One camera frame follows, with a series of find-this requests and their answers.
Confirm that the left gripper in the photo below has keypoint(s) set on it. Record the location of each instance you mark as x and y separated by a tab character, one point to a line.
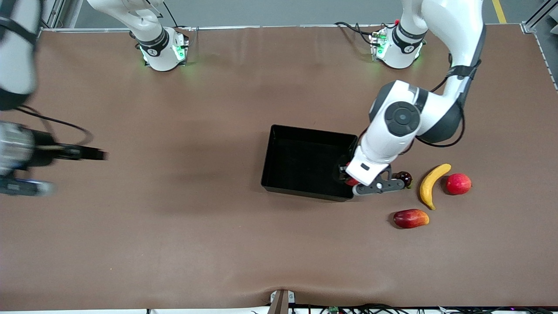
342	176

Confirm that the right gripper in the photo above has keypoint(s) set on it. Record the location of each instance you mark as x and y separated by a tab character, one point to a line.
44	149

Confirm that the red yellow-speckled apple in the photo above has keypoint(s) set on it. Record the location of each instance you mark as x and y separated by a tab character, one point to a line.
351	181

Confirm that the black plastic box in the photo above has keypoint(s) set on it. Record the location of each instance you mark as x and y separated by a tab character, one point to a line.
305	161

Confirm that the yellow banana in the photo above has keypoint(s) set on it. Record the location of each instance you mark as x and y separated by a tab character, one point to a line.
427	185

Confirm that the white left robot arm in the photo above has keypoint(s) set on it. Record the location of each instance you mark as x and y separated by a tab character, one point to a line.
453	26

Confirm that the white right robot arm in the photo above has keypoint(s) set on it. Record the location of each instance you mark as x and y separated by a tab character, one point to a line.
17	43

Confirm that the plain red apple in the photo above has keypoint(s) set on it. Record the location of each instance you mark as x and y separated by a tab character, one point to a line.
458	184

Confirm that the dark purple mangosteen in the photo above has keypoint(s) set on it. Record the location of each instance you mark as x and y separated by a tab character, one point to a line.
406	176

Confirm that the red yellow mango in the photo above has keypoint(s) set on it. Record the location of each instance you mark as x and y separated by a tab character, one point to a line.
410	218

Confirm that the brown table mat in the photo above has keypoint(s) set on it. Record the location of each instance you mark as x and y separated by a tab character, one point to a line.
279	244

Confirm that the small green circuit board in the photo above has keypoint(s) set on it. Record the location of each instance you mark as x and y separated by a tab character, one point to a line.
333	309

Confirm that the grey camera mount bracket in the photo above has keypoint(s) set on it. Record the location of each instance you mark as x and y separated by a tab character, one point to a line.
281	303

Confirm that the aluminium frame profile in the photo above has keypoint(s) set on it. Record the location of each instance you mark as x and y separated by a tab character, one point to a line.
54	11
538	15

